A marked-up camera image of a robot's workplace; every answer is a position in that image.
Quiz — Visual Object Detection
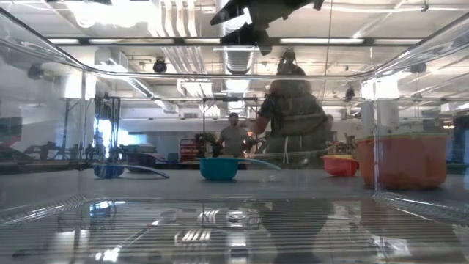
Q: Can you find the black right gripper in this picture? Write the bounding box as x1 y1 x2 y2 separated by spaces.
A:
210 0 325 56

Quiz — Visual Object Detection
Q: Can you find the teal measuring cup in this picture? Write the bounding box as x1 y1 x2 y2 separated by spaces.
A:
199 157 282 182

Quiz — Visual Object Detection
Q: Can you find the orange measuring cup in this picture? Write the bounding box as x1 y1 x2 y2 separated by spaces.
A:
355 133 449 191

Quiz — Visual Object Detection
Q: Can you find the red measuring cup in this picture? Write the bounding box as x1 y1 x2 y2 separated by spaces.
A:
321 155 360 178

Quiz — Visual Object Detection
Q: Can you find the blue measuring cup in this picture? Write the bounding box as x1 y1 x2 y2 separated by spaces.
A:
92 163 171 180

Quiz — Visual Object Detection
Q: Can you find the clear plastic basket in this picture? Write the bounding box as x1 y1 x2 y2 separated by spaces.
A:
0 7 469 264

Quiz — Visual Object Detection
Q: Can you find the person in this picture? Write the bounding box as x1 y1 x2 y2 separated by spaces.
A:
252 49 335 166
215 112 254 158

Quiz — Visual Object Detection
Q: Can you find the red tool cabinet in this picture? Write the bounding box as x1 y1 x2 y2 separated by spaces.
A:
179 138 199 162

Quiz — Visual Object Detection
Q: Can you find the grey table mat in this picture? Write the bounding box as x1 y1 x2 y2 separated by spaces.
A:
0 168 469 206

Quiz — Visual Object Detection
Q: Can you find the silver ceiling duct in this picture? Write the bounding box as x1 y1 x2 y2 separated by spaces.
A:
224 47 254 75

